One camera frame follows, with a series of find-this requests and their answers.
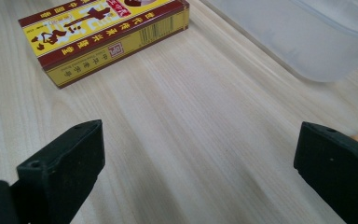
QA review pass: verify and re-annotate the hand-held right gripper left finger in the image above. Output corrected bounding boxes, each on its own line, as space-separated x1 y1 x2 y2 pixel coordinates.
10 119 106 224

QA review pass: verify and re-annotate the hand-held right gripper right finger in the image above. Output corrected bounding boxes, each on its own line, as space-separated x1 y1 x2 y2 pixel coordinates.
293 121 358 224

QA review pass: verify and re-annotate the yellow and red box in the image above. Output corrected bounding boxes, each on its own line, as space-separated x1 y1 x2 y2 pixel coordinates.
18 0 190 90

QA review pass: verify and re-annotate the clear plastic container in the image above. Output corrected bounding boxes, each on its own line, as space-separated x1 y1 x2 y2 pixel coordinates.
199 0 358 83

